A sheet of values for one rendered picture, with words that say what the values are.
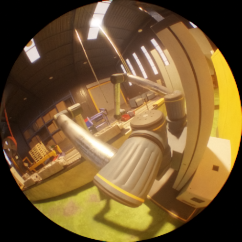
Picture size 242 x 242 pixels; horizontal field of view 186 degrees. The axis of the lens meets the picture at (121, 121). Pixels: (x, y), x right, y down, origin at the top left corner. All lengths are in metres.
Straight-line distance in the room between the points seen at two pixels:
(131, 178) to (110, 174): 0.06
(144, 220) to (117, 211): 0.50
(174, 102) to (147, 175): 0.58
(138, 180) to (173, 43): 0.43
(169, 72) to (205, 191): 6.34
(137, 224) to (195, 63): 1.72
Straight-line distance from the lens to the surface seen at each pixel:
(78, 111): 0.93
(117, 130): 1.60
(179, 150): 0.50
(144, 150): 0.26
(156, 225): 1.56
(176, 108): 0.70
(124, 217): 1.63
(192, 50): 0.30
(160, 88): 1.00
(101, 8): 9.12
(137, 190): 0.23
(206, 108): 0.31
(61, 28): 8.76
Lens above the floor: 1.51
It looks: 18 degrees down
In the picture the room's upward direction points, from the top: 25 degrees counter-clockwise
